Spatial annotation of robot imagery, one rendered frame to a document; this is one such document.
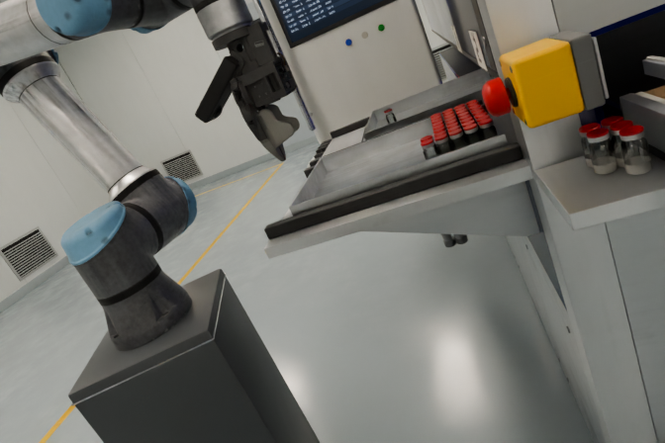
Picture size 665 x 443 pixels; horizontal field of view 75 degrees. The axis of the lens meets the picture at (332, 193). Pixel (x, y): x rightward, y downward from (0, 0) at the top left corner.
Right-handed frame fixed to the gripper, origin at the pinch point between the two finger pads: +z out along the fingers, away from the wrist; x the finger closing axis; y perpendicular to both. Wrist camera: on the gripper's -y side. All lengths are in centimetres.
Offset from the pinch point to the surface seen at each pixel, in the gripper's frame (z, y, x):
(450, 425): 99, 1, 29
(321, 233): 11.6, 5.5, -10.8
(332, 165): 9.9, 2.4, 19.8
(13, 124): -89, -485, 409
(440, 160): 8.3, 25.2, -5.8
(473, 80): 10, 37, 54
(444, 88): 9, 30, 54
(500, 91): -1.3, 33.6, -19.6
